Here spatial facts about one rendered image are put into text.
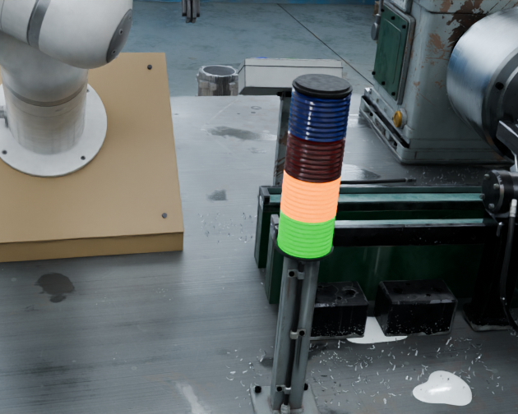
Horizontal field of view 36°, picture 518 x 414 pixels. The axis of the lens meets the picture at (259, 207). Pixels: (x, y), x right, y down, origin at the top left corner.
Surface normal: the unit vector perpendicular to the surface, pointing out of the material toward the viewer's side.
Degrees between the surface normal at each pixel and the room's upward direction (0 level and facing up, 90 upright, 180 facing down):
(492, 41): 51
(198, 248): 0
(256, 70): 61
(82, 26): 85
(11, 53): 84
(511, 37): 39
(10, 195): 44
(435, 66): 90
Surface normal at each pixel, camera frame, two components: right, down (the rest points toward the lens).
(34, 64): 0.46, 0.17
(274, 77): 0.18, -0.04
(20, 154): 0.23, -0.32
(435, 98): 0.16, 0.45
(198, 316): 0.07, -0.89
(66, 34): -0.14, 0.54
